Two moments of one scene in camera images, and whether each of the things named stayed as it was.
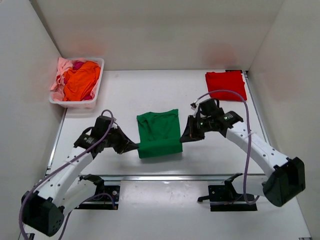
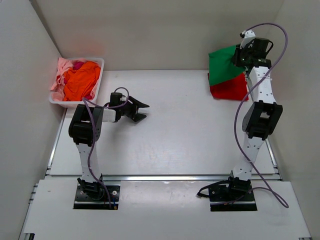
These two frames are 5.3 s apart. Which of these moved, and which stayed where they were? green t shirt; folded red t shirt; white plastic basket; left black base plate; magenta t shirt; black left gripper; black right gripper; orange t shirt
Moved: black right gripper; green t shirt; black left gripper
Stayed: magenta t shirt; white plastic basket; folded red t shirt; left black base plate; orange t shirt
